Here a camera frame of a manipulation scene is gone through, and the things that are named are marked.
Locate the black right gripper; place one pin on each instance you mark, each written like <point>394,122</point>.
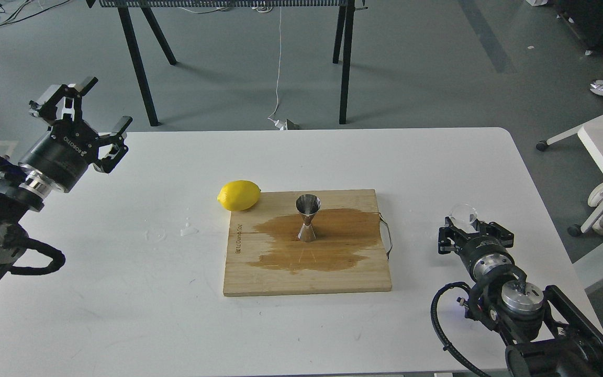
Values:
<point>480,252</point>

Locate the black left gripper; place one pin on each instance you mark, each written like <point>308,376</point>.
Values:
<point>65,151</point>

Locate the clear plastic measuring cup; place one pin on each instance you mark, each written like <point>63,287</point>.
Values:
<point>464,217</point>

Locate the steel double jigger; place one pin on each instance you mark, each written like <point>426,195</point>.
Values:
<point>307,205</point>

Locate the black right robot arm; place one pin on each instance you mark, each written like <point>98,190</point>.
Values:
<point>545,334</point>

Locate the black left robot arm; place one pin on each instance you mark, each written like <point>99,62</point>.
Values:
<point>22,191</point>

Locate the yellow lemon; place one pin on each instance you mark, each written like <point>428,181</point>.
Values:
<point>236,196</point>

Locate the wooden cutting board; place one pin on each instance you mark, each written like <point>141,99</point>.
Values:
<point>265,256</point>

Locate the black metal table frame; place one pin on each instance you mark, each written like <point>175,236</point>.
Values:
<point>202,49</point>

